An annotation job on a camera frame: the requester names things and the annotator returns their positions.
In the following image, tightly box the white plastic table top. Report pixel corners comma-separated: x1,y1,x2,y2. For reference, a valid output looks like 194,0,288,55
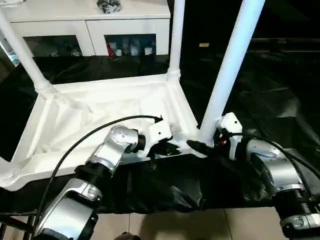
0,73,208,192

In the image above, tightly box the black glossy mat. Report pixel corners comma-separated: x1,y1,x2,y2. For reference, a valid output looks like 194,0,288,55
0,52,320,216

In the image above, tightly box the dark robot torso part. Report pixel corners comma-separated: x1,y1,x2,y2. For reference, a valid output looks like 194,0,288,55
119,231,142,240

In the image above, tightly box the long black bar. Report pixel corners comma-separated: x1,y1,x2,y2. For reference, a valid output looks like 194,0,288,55
249,37,320,52

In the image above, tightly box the white cabinet with glass doors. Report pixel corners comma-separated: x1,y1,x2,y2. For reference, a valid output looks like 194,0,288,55
9,0,172,58

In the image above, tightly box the black bundle on cabinet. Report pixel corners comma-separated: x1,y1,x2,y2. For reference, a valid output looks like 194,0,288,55
96,0,121,13

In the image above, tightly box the light blue plastic wrap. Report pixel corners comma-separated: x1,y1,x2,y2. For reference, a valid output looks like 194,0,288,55
0,32,21,67

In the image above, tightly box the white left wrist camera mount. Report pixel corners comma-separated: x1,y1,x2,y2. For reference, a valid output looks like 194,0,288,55
143,121,173,158

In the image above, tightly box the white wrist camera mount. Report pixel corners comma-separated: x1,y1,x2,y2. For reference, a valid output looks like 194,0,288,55
216,112,244,161
143,121,173,158

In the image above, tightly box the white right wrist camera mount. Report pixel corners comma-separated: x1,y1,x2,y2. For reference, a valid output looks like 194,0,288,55
216,112,244,161

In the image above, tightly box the black folding table frame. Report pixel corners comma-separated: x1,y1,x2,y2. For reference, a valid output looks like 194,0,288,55
0,214,36,240

